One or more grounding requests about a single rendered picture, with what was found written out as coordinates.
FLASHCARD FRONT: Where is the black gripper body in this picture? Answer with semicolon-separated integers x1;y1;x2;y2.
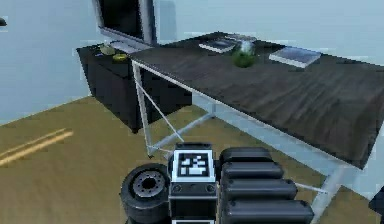
120;162;172;224

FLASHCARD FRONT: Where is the black low cabinet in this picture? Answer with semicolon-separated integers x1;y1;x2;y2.
76;42;193;134

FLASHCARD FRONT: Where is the pale green round object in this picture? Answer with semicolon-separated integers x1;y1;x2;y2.
99;44;116;56

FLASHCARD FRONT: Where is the grey framed television set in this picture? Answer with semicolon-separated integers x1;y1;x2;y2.
92;0;158;48

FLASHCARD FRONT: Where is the grey blue closed book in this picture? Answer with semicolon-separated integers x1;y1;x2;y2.
268;46;322;69

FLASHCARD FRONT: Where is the black furniture corner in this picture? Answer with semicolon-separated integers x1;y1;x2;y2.
368;186;384;217

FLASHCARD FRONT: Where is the dark wooden desk white frame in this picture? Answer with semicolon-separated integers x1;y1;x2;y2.
129;31;384;224

